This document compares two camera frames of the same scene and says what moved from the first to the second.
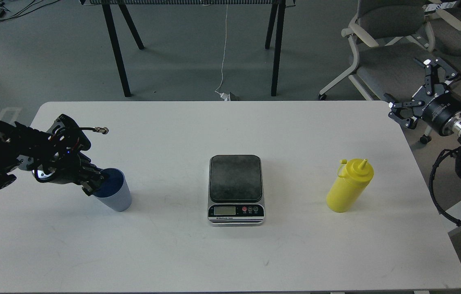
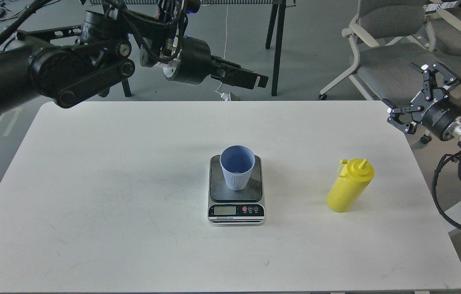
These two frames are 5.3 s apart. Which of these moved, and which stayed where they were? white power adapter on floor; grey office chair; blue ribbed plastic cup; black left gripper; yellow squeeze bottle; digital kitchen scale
Moved: black left gripper; blue ribbed plastic cup
Stayed: white power adapter on floor; digital kitchen scale; yellow squeeze bottle; grey office chair
